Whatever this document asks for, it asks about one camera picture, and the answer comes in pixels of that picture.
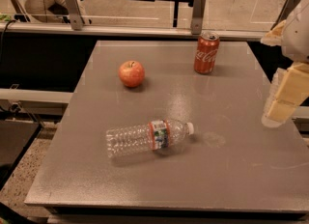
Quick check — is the white horizontal rail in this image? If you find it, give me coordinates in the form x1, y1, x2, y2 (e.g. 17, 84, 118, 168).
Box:
0, 89, 72, 103

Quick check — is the middle metal rail bracket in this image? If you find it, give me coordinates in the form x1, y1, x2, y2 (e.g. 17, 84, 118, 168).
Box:
190, 0, 206, 35

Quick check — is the black side table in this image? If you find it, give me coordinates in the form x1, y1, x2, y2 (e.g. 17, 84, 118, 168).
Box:
0, 121, 42, 189

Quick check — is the red coke can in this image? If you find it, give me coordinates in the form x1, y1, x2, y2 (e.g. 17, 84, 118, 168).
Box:
194, 32, 220, 74

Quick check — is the right metal rail bracket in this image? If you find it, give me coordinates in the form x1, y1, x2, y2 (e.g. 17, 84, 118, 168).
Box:
272, 0, 301, 28

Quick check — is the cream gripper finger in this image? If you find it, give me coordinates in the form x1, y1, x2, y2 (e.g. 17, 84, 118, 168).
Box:
261, 20, 286, 46
261, 62, 309, 127

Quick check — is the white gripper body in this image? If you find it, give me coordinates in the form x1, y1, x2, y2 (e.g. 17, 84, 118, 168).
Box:
281, 0, 309, 62

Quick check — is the red apple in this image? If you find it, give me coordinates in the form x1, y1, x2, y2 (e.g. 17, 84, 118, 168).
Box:
118, 61, 145, 88

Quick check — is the left metal rail bracket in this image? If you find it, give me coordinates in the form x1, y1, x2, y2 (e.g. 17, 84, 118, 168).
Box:
65, 0, 84, 30

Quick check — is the black cable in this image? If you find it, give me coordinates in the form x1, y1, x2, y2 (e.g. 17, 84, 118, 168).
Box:
0, 19, 17, 65

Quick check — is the clear plastic water bottle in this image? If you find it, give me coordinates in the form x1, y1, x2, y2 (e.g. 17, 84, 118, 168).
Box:
105, 119, 194, 158

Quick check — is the metal rail bracket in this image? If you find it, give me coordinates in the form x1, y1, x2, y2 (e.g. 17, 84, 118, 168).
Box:
190, 0, 206, 35
65, 0, 84, 30
272, 0, 301, 28

